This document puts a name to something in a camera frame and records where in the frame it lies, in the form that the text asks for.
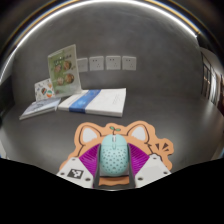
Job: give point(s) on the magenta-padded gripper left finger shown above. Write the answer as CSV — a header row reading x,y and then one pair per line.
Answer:
x,y
75,171

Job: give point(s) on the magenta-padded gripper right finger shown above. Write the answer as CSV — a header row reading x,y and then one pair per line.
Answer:
x,y
151,168

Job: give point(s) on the mint green perforated computer mouse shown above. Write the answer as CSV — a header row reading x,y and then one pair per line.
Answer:
x,y
114,156

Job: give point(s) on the orange corgi-shaped mouse pad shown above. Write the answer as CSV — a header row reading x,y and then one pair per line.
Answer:
x,y
96,133

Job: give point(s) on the pale grey illustrated book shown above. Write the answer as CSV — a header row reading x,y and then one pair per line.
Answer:
x,y
40,107

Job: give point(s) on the white book with blue band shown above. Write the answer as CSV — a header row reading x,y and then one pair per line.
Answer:
x,y
103,100

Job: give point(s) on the small white illustrated card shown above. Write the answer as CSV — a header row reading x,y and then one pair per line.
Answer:
x,y
43,90

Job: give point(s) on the green food-print booklet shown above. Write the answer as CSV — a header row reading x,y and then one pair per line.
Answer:
x,y
63,71

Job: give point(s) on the dark framed glass door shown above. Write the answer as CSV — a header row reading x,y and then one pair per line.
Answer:
x,y
211,80

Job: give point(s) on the white wall socket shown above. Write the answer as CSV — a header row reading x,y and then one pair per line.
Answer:
x,y
113,62
96,63
83,64
129,63

